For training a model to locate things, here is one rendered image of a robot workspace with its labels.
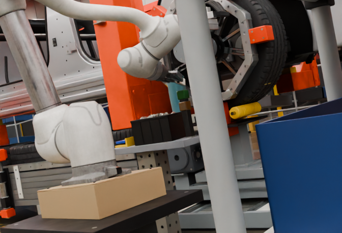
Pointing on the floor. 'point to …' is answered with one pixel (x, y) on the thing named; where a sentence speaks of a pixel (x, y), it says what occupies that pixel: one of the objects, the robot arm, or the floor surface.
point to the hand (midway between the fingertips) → (179, 80)
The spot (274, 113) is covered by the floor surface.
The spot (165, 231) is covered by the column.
